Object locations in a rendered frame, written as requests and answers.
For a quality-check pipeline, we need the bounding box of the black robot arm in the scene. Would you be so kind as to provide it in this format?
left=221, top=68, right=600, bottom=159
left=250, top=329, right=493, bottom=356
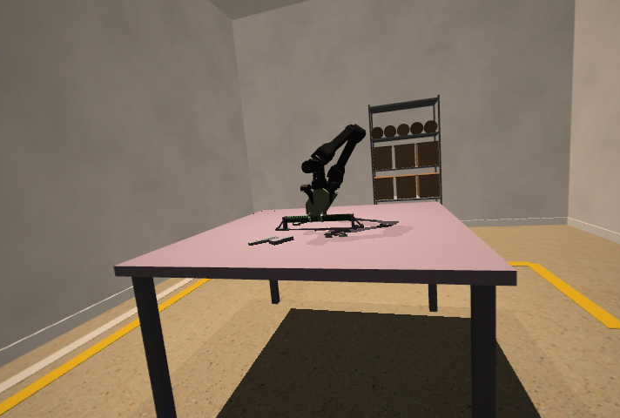
left=301, top=125, right=366, bottom=190

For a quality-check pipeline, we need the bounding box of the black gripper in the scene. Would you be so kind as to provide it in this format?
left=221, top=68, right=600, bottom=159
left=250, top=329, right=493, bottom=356
left=300, top=172, right=340, bottom=205

